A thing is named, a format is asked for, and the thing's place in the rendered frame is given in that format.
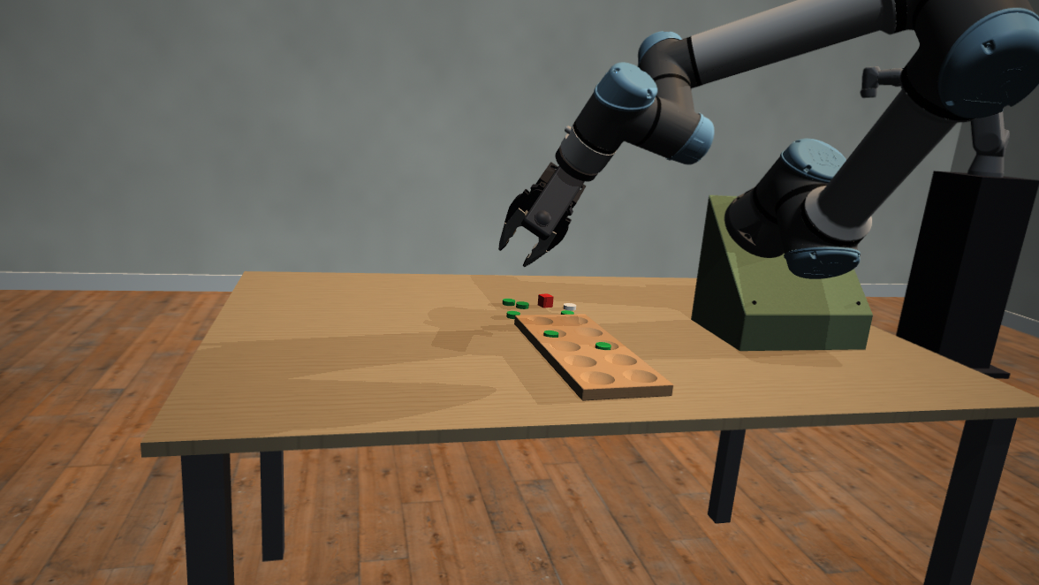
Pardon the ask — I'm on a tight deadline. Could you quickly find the orange wooden tray with round pockets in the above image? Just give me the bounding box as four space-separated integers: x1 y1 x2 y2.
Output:
514 315 673 401

